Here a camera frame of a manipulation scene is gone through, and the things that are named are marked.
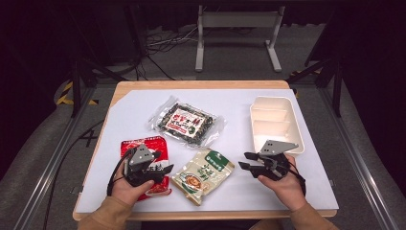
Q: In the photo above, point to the beige green-topped packet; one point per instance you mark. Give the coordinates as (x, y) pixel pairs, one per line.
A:
(204, 172)

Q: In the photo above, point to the white metal stand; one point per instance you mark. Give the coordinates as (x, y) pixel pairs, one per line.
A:
(239, 19)

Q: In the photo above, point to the person's left hand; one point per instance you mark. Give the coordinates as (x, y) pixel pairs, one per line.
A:
(127, 191)

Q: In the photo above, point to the red snack packet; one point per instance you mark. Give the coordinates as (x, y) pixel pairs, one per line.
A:
(156, 145)

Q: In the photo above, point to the aluminium floor rail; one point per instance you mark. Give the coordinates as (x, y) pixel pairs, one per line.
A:
(360, 172)
(48, 172)

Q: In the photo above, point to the black metal stand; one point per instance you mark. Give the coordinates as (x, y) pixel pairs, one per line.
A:
(335, 83)
(78, 83)

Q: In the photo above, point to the white divided plastic container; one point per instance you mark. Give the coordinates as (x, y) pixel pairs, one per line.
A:
(274, 118)

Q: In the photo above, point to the white table mat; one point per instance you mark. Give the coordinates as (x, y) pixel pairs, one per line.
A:
(230, 105)

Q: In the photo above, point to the clear dark seaweed packet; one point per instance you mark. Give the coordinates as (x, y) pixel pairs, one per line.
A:
(186, 123)

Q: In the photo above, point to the person's right hand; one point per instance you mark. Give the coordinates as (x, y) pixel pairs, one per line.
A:
(290, 188)

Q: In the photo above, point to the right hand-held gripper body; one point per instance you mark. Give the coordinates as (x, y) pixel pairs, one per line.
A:
(274, 159)

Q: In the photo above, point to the yellow black hazard tape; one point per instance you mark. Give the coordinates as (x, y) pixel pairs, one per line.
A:
(65, 94)

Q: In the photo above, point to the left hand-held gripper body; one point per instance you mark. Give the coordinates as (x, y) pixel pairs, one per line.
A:
(140, 156)

